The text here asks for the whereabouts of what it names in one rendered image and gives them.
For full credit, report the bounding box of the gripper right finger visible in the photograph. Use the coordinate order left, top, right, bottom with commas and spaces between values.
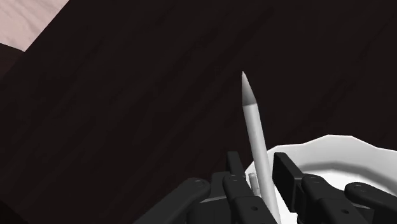
272, 151, 397, 224

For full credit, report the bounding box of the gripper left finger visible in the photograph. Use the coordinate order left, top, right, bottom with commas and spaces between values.
133, 151, 278, 224

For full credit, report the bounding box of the white pen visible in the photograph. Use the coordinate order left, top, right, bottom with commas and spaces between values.
241, 71, 282, 224

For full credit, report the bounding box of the white bowl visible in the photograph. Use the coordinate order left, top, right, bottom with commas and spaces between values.
244, 134, 397, 224

